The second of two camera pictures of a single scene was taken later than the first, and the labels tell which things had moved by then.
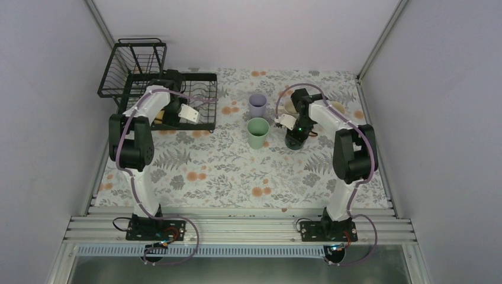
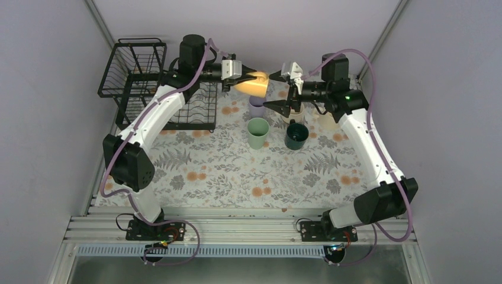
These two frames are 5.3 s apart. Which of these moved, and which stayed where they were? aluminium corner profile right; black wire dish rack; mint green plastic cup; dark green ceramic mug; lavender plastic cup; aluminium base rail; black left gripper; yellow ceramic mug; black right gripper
Moved: yellow ceramic mug; black right gripper; black left gripper
Stayed: mint green plastic cup; aluminium base rail; lavender plastic cup; dark green ceramic mug; aluminium corner profile right; black wire dish rack
